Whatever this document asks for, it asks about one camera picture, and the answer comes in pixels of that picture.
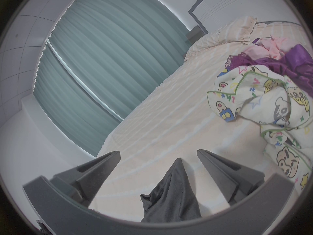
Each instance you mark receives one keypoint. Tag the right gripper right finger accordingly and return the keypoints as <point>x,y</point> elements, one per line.
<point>225,175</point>

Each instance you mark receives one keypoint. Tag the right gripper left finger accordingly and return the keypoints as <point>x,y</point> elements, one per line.
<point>97,175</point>

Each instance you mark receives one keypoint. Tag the black T-shirt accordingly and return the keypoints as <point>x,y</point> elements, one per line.
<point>171,199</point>

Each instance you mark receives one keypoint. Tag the bed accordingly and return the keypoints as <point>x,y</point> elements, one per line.
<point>183,111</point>

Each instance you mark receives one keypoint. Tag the blue-green curtain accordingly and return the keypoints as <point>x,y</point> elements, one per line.
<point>73,106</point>
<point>122,45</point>

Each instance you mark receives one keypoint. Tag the white printed garment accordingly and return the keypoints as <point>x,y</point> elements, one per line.
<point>269,101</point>

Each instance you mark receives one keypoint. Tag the purple satin garment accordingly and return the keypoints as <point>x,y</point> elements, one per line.
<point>298,62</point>

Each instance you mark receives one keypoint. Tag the pink garment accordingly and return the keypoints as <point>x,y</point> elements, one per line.
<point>273,46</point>

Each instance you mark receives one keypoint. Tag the cream pillow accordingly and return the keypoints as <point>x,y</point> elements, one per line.
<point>220,35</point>

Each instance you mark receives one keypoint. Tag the grey bedside table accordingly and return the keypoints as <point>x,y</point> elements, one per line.
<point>193,35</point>

